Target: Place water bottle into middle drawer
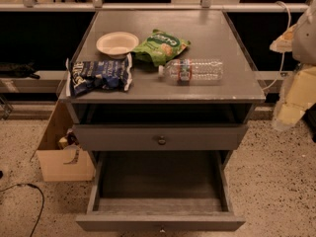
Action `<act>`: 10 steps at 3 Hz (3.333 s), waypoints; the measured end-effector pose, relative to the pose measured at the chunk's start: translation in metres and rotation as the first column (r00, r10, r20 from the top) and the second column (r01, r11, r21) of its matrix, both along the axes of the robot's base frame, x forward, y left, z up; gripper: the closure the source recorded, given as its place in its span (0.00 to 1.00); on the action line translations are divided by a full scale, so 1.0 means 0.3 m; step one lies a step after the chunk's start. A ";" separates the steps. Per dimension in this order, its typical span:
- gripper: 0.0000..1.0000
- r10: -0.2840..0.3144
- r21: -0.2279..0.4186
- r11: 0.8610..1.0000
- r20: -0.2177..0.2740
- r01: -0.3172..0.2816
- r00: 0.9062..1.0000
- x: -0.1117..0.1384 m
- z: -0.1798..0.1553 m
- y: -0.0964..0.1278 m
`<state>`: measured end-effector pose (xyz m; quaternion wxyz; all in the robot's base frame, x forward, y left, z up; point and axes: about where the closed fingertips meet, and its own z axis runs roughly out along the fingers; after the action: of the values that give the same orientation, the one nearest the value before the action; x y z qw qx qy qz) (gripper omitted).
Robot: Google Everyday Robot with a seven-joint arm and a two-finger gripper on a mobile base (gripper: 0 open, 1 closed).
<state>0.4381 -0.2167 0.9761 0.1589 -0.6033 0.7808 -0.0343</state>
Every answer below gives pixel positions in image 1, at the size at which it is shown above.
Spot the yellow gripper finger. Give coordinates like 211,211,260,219
272,64,316,130
270,25,296,53

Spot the clear plastic water bottle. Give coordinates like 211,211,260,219
158,58,224,86

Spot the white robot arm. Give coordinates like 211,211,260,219
270,0,316,131

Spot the round dark drawer knob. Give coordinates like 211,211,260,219
158,136,166,145

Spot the grey wooden drawer cabinet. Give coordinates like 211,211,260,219
58,9,267,232

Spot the open grey bottom drawer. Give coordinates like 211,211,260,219
76,151,245,232

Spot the closed grey upper drawer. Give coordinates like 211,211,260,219
73,124,248,151

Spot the green snack bag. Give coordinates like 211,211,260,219
132,29,191,66

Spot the white paper bowl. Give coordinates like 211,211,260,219
96,32,139,58

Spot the blue chips bag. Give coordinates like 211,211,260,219
66,54,132,97

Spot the cardboard box on floor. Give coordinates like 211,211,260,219
36,102,95,182

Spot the black object on left ledge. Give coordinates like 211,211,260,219
0,62,40,79

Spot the white hanging cable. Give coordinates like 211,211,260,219
262,0,293,92

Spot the black floor cable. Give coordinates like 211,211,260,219
0,183,45,237

